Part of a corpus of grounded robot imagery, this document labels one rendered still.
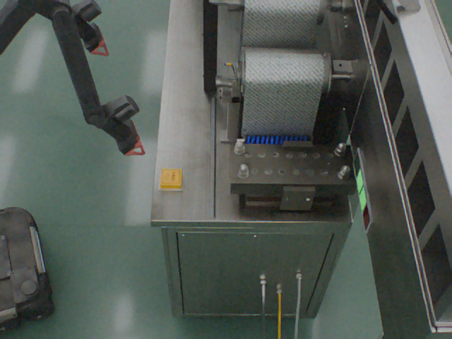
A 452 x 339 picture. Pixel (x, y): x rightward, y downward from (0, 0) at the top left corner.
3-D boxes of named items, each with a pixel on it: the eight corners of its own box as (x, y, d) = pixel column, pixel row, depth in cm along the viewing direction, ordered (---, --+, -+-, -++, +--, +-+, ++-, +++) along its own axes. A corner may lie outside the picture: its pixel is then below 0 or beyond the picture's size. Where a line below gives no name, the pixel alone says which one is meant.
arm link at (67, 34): (39, -13, 133) (46, 13, 127) (63, -19, 134) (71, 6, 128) (81, 106, 168) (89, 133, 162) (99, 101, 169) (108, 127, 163)
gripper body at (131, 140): (131, 119, 179) (116, 108, 173) (139, 143, 174) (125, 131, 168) (114, 130, 181) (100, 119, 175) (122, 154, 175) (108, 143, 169)
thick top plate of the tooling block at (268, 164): (229, 155, 192) (229, 143, 187) (347, 156, 192) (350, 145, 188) (229, 193, 182) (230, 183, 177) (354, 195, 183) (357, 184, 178)
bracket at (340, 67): (330, 63, 176) (332, 58, 174) (349, 63, 176) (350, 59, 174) (332, 75, 173) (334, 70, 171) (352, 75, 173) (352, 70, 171)
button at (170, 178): (162, 172, 195) (161, 168, 193) (182, 172, 195) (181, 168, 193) (160, 188, 191) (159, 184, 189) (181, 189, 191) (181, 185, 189)
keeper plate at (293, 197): (279, 205, 187) (282, 185, 178) (309, 205, 187) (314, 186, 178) (280, 211, 185) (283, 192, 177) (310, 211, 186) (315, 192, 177)
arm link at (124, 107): (80, 99, 165) (86, 120, 160) (111, 77, 163) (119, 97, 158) (105, 118, 174) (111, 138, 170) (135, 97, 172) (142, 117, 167)
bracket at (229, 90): (219, 132, 207) (220, 70, 183) (236, 132, 207) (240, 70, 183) (219, 143, 204) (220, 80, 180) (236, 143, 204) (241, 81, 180)
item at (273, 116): (241, 135, 190) (244, 97, 176) (311, 136, 191) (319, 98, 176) (241, 136, 190) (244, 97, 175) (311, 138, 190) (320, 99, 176)
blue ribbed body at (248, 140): (245, 139, 191) (246, 133, 188) (308, 140, 191) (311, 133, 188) (245, 147, 189) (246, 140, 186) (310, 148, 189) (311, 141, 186)
